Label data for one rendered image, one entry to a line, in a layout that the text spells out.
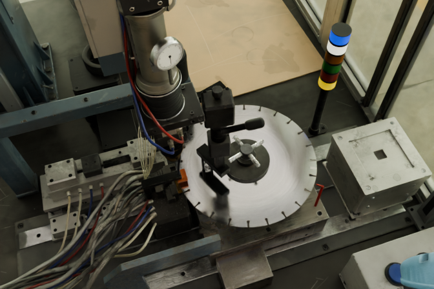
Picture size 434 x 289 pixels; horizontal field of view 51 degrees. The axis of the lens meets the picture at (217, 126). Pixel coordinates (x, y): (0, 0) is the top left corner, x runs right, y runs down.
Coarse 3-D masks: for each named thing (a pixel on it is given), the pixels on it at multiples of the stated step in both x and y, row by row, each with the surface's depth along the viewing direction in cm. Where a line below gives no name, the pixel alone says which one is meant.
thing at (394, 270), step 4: (392, 264) 97; (396, 264) 97; (388, 268) 97; (392, 268) 96; (396, 268) 96; (388, 272) 96; (392, 272) 96; (396, 272) 96; (388, 276) 96; (392, 276) 95; (396, 276) 95; (400, 276) 95; (392, 280) 95; (396, 280) 95
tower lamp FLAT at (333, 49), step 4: (328, 44) 105; (332, 44) 104; (328, 48) 106; (332, 48) 104; (336, 48) 104; (340, 48) 104; (344, 48) 104; (332, 52) 105; (336, 52) 105; (340, 52) 105; (344, 52) 106
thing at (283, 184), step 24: (240, 120) 114; (264, 120) 114; (288, 120) 113; (192, 144) 110; (264, 144) 109; (288, 144) 109; (192, 168) 106; (288, 168) 106; (192, 192) 103; (216, 192) 103; (240, 192) 102; (264, 192) 102; (288, 192) 102; (216, 216) 99; (240, 216) 99; (264, 216) 99; (288, 216) 99
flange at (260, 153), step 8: (232, 144) 108; (232, 152) 107; (256, 152) 107; (264, 152) 107; (240, 160) 104; (248, 160) 104; (264, 160) 106; (232, 168) 105; (240, 168) 105; (248, 168) 105; (256, 168) 105; (264, 168) 105; (232, 176) 104; (240, 176) 104; (248, 176) 104; (256, 176) 104
